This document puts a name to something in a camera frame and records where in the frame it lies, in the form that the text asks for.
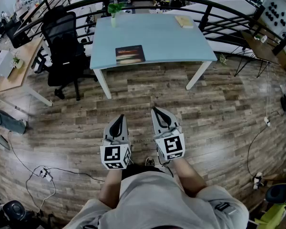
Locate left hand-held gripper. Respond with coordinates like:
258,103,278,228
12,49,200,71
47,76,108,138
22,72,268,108
100,114,132,170

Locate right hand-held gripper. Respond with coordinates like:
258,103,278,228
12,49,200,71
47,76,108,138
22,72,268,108
151,107,186,162

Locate dark printed mouse pad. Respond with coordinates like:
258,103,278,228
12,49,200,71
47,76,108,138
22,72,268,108
115,44,146,65

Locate person's right forearm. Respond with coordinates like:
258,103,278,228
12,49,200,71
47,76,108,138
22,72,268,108
169,158,207,198

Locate person's left forearm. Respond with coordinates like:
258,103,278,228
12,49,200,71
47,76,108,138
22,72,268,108
99,168,123,209

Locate person's black trousers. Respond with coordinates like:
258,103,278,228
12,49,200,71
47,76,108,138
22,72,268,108
121,163,166,180

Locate white table leg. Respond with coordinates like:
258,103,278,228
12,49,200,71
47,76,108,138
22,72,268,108
185,61,213,91
92,68,112,99

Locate person's grey shirt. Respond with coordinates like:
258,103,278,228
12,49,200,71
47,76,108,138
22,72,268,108
61,170,250,229

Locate white power strip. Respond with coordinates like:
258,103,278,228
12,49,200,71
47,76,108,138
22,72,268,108
39,167,53,182

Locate small floor plant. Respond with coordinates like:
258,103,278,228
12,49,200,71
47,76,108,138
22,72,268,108
218,53,229,65

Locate tan book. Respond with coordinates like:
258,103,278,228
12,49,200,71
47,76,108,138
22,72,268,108
174,15,194,29

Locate black mesh office chair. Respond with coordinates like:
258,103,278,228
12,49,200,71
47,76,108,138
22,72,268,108
34,5,98,102

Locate green plant in white vase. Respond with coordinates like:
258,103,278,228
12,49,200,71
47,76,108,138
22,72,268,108
107,2,127,29

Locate light wooden desk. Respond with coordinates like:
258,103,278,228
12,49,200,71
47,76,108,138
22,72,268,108
0,36,53,107

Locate small flowering desk plant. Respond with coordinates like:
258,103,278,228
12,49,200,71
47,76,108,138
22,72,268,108
10,53,24,69

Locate dark wooden side table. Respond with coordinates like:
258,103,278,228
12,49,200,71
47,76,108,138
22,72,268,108
233,30,286,78

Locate grey device with black dial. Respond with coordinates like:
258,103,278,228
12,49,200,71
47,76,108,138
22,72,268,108
266,184,286,204
2,200,27,222

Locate white box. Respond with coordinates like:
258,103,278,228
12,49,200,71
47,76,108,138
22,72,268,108
0,50,14,78

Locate yellow-green box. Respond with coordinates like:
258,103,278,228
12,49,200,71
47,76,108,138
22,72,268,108
255,203,286,229

